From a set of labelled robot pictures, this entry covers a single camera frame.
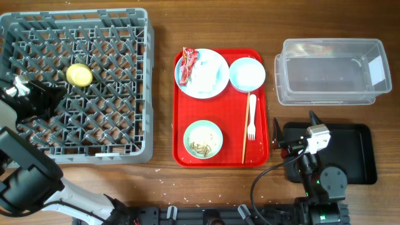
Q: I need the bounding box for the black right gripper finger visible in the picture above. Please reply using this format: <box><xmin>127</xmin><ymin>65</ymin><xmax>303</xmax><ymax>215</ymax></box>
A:
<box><xmin>271</xmin><ymin>118</ymin><xmax>284</xmax><ymax>149</ymax></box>
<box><xmin>309</xmin><ymin>110</ymin><xmax>323</xmax><ymax>126</ymax></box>

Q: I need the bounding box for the green bowl with food scraps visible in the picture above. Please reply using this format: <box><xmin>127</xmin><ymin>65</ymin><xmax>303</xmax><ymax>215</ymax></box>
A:
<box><xmin>182</xmin><ymin>120</ymin><xmax>224</xmax><ymax>160</ymax></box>

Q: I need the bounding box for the light blue bowl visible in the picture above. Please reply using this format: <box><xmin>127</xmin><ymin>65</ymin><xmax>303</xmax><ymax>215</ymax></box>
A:
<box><xmin>229</xmin><ymin>57</ymin><xmax>266</xmax><ymax>93</ymax></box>

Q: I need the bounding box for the red snack wrapper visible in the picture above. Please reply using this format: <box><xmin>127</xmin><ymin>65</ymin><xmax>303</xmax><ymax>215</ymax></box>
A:
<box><xmin>179</xmin><ymin>47</ymin><xmax>199</xmax><ymax>86</ymax></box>

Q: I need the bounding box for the yellow plastic cup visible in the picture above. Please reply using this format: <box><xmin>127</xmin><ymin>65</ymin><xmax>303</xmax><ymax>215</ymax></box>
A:
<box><xmin>66</xmin><ymin>63</ymin><xmax>93</xmax><ymax>87</ymax></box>

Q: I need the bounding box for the white plastic fork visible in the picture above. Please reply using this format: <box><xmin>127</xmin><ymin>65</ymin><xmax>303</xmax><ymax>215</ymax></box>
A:
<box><xmin>247</xmin><ymin>94</ymin><xmax>257</xmax><ymax>141</ymax></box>

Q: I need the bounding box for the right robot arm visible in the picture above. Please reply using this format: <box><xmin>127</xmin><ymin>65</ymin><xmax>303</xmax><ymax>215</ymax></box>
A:
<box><xmin>272</xmin><ymin>111</ymin><xmax>348</xmax><ymax>224</ymax></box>

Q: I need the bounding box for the light blue round plate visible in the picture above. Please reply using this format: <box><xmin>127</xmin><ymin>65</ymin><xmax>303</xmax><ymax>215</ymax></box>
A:
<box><xmin>174</xmin><ymin>49</ymin><xmax>229</xmax><ymax>99</ymax></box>

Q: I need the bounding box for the black plastic tray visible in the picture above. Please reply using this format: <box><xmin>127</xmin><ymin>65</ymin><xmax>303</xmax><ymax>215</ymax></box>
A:
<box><xmin>283</xmin><ymin>122</ymin><xmax>378</xmax><ymax>184</ymax></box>

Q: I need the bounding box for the grey plastic dishwasher rack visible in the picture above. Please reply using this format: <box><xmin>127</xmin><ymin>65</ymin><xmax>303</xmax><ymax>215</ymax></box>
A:
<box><xmin>1</xmin><ymin>8</ymin><xmax>154</xmax><ymax>164</ymax></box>

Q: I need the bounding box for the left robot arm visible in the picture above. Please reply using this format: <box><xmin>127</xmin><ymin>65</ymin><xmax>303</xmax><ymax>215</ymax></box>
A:
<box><xmin>1</xmin><ymin>79</ymin><xmax>134</xmax><ymax>224</ymax></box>

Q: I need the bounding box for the clear plastic bin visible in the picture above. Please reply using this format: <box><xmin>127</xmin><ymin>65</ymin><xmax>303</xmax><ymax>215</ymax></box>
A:
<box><xmin>274</xmin><ymin>38</ymin><xmax>393</xmax><ymax>106</ymax></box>

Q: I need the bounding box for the wooden chopstick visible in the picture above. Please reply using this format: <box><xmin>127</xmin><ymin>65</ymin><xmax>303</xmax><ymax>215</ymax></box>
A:
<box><xmin>242</xmin><ymin>92</ymin><xmax>251</xmax><ymax>164</ymax></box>

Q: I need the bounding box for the white napkin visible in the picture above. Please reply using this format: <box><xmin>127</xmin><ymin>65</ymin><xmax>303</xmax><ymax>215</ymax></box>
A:
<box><xmin>190</xmin><ymin>60</ymin><xmax>222</xmax><ymax>93</ymax></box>

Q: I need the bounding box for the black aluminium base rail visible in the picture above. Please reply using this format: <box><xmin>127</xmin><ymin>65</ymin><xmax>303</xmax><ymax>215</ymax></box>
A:
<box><xmin>131</xmin><ymin>204</ymin><xmax>351</xmax><ymax>225</ymax></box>

